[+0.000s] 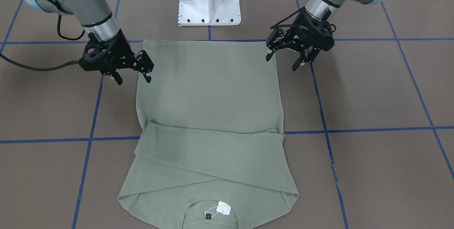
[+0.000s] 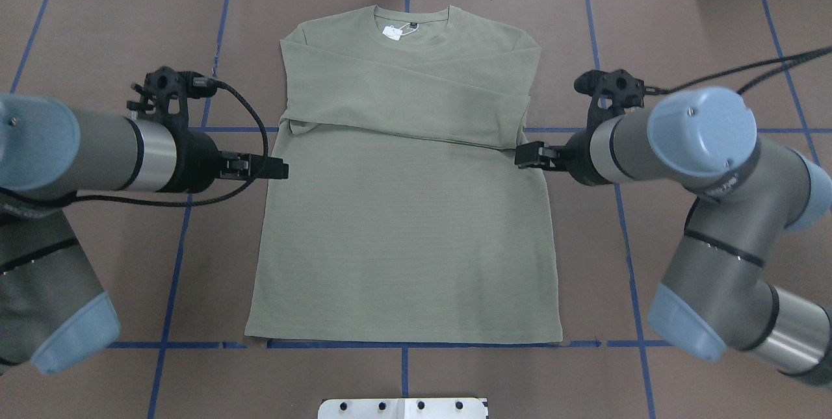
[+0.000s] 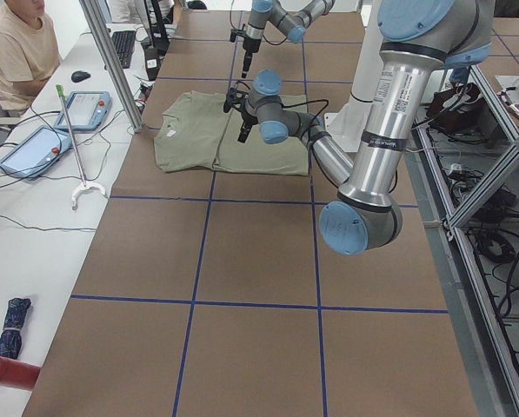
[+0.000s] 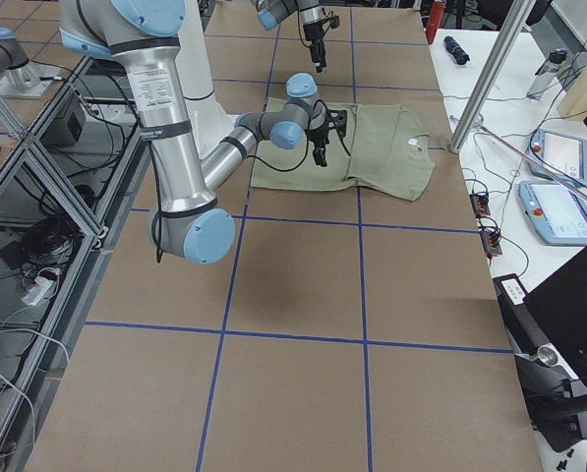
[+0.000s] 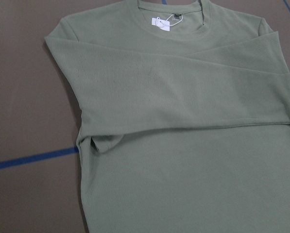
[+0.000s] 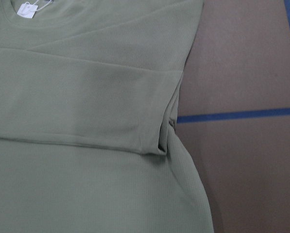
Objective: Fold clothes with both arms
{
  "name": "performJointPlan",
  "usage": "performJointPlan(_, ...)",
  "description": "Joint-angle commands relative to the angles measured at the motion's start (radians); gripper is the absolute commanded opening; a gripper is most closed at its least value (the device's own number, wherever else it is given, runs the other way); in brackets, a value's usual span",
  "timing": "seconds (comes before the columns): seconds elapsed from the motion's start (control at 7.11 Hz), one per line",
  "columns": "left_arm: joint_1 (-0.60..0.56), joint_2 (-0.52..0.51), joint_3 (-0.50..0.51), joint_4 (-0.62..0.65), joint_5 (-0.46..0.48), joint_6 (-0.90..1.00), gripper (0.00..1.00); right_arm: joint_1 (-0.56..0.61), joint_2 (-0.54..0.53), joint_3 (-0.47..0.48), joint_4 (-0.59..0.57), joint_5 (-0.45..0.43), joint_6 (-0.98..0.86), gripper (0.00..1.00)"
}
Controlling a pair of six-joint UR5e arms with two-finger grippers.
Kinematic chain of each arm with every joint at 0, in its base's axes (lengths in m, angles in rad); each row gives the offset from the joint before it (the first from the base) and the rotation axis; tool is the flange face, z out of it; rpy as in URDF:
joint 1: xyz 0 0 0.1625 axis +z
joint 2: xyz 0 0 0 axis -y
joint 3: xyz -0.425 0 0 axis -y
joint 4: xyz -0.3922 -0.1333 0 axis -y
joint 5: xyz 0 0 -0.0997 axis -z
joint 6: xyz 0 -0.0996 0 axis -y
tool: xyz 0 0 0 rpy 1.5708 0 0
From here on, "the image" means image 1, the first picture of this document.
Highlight white price tag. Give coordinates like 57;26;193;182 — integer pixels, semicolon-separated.
216;201;232;216

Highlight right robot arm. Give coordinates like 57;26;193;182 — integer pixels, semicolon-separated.
1;0;154;85

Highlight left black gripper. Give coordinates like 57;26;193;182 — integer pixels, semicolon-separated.
266;9;335;71

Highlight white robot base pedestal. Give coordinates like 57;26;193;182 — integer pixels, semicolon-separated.
177;0;242;26

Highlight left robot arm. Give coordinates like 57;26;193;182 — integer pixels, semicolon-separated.
266;0;383;71

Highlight brown paper table mat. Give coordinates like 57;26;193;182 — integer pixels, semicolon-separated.
1;0;453;229

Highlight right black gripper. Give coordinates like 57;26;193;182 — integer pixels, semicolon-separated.
78;29;154;86

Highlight olive green t-shirt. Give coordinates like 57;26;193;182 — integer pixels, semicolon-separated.
118;40;299;229

